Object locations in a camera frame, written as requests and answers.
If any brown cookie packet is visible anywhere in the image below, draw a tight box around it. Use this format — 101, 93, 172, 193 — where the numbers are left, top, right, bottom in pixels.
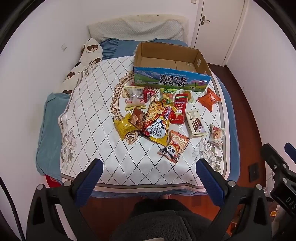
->
129, 107, 147, 130

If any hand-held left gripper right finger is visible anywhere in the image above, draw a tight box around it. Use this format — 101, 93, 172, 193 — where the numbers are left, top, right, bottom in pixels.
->
196, 159, 274, 241

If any green bubble gum packet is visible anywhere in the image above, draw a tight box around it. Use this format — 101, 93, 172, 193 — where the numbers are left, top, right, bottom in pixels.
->
159, 88, 177, 105

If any red object under bed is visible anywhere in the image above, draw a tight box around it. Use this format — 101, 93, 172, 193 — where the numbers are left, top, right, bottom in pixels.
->
45, 175, 62, 188

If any small red snack packet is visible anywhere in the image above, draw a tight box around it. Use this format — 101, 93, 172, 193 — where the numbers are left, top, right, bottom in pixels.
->
142, 86, 156, 102

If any small white cookie packet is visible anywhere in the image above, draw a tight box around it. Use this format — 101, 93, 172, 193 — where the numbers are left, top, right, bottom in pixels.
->
207, 124, 226, 147

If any orange panda snack packet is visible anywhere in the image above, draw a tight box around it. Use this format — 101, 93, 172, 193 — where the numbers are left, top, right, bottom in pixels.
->
158, 130, 190, 164

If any long red snack packet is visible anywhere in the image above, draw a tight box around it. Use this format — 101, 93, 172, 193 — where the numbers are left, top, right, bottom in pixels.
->
171, 94, 189, 124

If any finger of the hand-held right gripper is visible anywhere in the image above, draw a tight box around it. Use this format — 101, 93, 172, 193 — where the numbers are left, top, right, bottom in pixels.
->
285, 142, 296, 163
261, 143, 290, 173

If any white door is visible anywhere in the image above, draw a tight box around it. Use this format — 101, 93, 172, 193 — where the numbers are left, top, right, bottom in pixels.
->
194, 0, 245, 63

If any clear snack packet yellow edge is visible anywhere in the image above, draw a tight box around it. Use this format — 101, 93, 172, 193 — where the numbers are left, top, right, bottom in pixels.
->
122, 86, 145, 110

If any blue ruffled pillow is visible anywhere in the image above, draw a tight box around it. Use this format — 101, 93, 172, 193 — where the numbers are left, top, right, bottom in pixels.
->
99, 38, 189, 61

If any black cable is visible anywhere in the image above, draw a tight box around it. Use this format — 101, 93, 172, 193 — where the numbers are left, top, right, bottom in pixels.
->
0, 176, 19, 241

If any cardboard box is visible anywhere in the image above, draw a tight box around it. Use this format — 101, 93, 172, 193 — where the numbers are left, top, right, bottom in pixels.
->
133, 42, 212, 93

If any white chocolate biscuit packet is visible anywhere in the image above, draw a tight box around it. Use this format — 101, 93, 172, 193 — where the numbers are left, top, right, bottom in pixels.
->
186, 109, 207, 139

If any black flat floor object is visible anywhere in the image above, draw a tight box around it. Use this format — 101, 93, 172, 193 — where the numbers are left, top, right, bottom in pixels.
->
248, 163, 259, 182

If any bear print pillow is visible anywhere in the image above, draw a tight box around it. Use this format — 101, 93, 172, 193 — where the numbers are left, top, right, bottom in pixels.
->
61, 38, 103, 95

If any small clear cake packet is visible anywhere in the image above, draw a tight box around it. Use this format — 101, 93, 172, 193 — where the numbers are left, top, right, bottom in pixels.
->
183, 90, 196, 103

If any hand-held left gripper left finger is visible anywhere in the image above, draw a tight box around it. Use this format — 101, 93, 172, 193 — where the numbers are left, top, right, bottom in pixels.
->
26, 159, 104, 241

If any large instant noodle packet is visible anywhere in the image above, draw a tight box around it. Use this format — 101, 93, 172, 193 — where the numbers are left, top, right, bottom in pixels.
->
138, 101, 177, 143

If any white diamond pattern quilt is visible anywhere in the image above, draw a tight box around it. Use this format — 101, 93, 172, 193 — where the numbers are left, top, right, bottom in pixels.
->
58, 56, 232, 193

